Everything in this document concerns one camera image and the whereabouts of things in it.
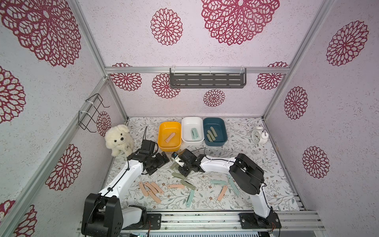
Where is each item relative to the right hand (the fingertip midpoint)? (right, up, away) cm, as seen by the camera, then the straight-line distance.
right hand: (179, 166), depth 93 cm
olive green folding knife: (+25, +22, +17) cm, 37 cm away
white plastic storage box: (+6, +29, +25) cm, 39 cm away
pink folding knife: (-6, +19, +15) cm, 25 cm away
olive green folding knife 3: (+23, +19, +16) cm, 34 cm away
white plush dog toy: (-35, +18, -7) cm, 40 cm away
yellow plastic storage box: (-12, +24, +20) cm, 34 cm away
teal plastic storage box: (+30, +27, +20) cm, 45 cm away
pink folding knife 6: (-13, -14, -11) cm, 22 cm away
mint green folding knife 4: (+23, -8, -7) cm, 26 cm away
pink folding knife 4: (-17, -9, -7) cm, 21 cm away
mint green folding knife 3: (+7, -14, -11) cm, 19 cm away
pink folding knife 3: (-20, -11, -9) cm, 24 cm away
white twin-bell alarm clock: (+53, +19, +5) cm, 56 cm away
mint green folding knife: (+10, +21, +17) cm, 29 cm away
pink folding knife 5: (-12, -11, -8) cm, 18 cm away
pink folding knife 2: (-1, -10, -7) cm, 12 cm away
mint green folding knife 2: (+13, +21, +19) cm, 31 cm away
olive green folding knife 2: (+21, +17, +14) cm, 31 cm away
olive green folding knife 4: (-3, 0, 0) cm, 3 cm away
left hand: (-8, +3, -8) cm, 12 cm away
